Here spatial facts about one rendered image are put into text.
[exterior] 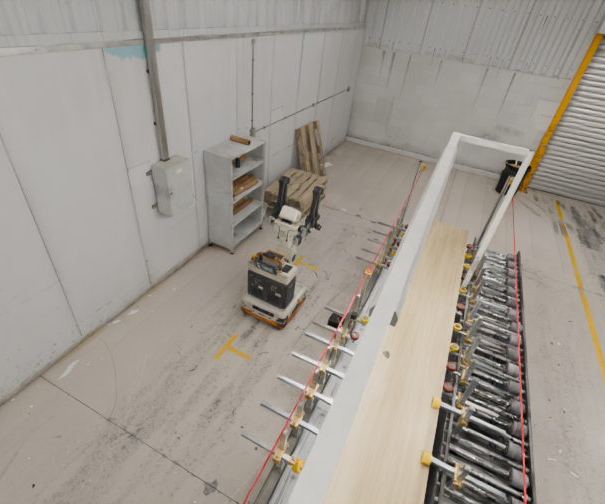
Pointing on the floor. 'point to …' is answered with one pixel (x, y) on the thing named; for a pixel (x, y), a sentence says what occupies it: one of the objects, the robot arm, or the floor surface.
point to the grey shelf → (244, 224)
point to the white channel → (338, 427)
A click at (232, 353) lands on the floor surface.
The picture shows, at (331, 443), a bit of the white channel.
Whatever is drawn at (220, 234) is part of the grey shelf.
